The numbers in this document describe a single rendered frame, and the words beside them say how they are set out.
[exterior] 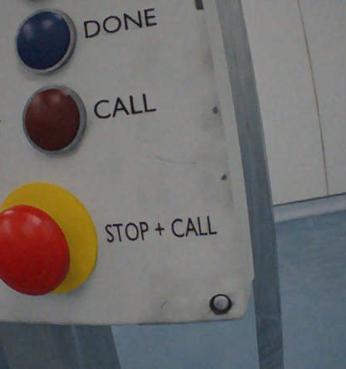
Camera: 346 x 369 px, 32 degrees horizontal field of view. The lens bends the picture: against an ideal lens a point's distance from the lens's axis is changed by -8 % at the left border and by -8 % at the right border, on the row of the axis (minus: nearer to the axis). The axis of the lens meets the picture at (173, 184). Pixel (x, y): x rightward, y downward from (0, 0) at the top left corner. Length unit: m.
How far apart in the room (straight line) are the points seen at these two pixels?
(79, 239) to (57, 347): 0.12
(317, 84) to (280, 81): 0.25
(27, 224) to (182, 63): 0.09
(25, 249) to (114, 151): 0.06
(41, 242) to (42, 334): 0.14
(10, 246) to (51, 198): 0.03
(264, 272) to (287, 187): 2.61
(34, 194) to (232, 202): 0.09
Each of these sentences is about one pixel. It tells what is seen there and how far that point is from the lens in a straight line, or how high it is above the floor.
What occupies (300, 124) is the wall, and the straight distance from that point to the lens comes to 4.06.
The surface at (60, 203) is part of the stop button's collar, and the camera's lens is 0.28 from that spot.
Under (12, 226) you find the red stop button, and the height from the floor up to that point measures 0.96.
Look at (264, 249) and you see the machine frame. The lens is 1.49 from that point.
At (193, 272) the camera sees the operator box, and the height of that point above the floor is 0.93.
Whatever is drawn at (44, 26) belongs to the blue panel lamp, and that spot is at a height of 1.04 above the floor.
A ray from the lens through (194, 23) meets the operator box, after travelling 0.26.
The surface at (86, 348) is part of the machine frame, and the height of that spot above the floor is 0.86.
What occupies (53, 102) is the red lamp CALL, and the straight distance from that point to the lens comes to 0.27.
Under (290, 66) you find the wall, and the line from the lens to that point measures 4.04.
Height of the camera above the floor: 1.01
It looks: 10 degrees down
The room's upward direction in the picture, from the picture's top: 8 degrees counter-clockwise
